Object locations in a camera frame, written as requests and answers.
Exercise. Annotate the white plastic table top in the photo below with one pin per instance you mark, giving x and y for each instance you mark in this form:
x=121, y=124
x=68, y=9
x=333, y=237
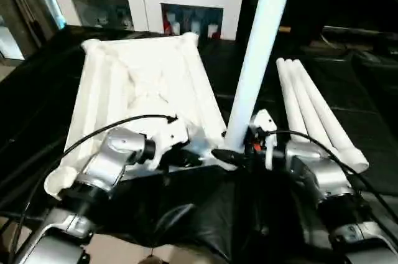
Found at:
x=102, y=89

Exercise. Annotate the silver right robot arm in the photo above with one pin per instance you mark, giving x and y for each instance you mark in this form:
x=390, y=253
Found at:
x=329, y=173

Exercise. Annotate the black plastic mat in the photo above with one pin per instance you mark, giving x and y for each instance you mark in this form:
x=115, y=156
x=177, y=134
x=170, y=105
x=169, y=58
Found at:
x=202, y=208

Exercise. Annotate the long grey metal bar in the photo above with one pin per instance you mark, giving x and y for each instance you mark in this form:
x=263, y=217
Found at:
x=357, y=31

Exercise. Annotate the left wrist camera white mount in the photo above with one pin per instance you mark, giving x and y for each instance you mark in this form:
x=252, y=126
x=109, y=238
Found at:
x=169, y=139

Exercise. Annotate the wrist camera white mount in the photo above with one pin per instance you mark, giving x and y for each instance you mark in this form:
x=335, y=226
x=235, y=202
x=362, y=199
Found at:
x=264, y=120
x=169, y=139

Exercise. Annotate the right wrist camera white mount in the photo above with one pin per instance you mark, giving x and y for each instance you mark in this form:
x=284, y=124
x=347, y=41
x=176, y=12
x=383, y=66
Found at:
x=264, y=120

